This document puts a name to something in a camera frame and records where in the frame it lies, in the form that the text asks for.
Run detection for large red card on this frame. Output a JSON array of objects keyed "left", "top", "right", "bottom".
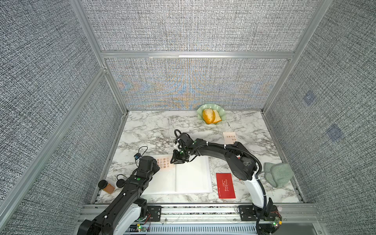
[{"left": 216, "top": 173, "right": 236, "bottom": 199}]

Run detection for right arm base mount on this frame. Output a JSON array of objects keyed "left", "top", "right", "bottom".
[{"left": 237, "top": 198, "right": 282, "bottom": 235}]

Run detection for white photo album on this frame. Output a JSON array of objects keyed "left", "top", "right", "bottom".
[{"left": 144, "top": 154, "right": 212, "bottom": 195}]

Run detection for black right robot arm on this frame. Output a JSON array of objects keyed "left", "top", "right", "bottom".
[{"left": 170, "top": 138, "right": 267, "bottom": 210}]

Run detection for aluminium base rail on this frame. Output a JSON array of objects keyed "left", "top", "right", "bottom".
[{"left": 74, "top": 203, "right": 330, "bottom": 235}]

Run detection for large orange bread roll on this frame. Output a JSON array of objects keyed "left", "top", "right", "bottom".
[{"left": 202, "top": 109, "right": 214, "bottom": 124}]

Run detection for pink card four text rows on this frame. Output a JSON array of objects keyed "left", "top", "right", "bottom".
[{"left": 156, "top": 157, "right": 175, "bottom": 171}]

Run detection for light green wavy bowl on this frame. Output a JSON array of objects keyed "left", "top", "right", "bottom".
[{"left": 196, "top": 104, "right": 227, "bottom": 124}]

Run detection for small bread slice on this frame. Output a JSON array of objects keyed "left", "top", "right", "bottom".
[{"left": 213, "top": 110, "right": 222, "bottom": 124}]

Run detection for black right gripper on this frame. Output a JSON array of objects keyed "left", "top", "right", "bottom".
[{"left": 167, "top": 147, "right": 189, "bottom": 164}]

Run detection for aluminium enclosure frame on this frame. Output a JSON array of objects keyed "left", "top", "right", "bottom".
[{"left": 1, "top": 1, "right": 332, "bottom": 228}]

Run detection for green knitted cloth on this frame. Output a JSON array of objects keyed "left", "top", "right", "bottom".
[{"left": 263, "top": 163, "right": 294, "bottom": 188}]

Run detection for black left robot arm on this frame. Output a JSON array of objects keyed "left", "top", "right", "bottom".
[{"left": 77, "top": 156, "right": 160, "bottom": 235}]

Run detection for pink card red characters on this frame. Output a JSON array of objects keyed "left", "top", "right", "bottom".
[{"left": 223, "top": 132, "right": 238, "bottom": 145}]

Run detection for brown cup black lid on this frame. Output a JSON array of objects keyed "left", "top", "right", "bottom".
[{"left": 98, "top": 180, "right": 115, "bottom": 194}]

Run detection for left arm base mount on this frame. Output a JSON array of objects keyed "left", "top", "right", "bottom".
[{"left": 134, "top": 198, "right": 162, "bottom": 223}]

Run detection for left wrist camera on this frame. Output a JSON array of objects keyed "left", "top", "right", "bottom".
[{"left": 134, "top": 153, "right": 142, "bottom": 161}]

